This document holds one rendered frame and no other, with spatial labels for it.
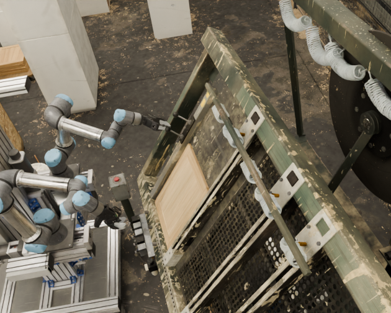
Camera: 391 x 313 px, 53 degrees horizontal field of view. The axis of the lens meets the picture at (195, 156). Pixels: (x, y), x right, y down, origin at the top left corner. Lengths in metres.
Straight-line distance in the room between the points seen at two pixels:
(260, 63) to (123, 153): 2.27
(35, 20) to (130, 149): 1.66
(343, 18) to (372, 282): 1.12
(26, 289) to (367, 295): 2.82
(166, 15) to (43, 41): 2.12
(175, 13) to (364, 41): 4.58
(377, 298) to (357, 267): 0.11
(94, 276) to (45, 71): 2.50
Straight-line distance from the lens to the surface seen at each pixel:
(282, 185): 1.62
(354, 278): 1.40
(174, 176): 2.60
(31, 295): 3.59
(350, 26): 1.89
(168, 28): 6.24
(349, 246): 1.41
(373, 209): 3.97
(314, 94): 5.03
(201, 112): 2.39
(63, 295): 3.47
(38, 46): 4.75
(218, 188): 2.04
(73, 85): 4.98
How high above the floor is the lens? 3.12
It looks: 47 degrees down
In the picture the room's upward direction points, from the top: 9 degrees counter-clockwise
